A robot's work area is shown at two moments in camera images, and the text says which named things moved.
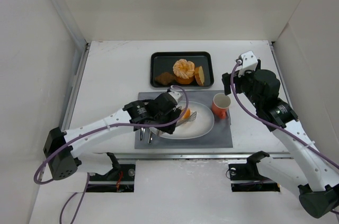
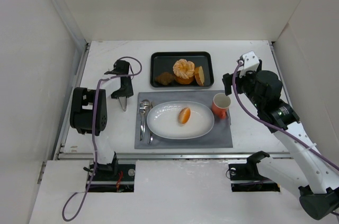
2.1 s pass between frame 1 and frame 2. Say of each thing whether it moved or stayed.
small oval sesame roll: stayed
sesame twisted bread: stayed
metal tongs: moved
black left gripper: moved
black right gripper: stayed
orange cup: stayed
